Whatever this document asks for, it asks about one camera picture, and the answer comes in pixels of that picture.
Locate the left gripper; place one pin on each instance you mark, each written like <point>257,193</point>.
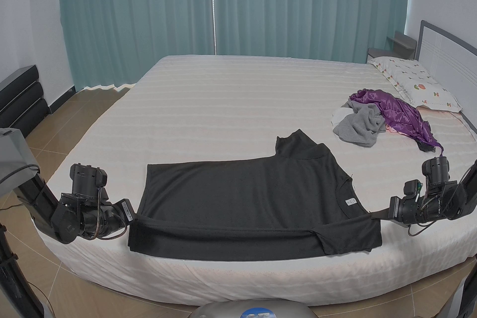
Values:
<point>125,213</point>

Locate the grey bedside table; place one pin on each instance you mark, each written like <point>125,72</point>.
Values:
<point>402,42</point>

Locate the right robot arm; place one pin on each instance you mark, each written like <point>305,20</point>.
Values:
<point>436,171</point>

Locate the pink garment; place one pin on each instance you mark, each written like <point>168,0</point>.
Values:
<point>392,129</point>

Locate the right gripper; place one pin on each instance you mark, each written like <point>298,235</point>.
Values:
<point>397,210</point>

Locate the black chest of drawers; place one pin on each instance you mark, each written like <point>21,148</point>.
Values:
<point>20,100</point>

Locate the white printed pillow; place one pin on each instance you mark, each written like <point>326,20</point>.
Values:
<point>415,81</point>

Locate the white garment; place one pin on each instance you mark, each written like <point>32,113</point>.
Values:
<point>339,118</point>

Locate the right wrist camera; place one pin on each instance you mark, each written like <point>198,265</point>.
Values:
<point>411,189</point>

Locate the bed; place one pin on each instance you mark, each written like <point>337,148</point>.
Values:
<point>231,96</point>

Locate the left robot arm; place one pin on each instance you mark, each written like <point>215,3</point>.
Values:
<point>67,223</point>

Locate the grey garment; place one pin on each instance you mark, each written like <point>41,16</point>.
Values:
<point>356,130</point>

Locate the black T-shirt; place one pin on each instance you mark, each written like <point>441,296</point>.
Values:
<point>242,204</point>

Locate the purple satin garment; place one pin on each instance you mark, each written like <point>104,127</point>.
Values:
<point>397,109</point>

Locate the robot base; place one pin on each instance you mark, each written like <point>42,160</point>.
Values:
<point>249,309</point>

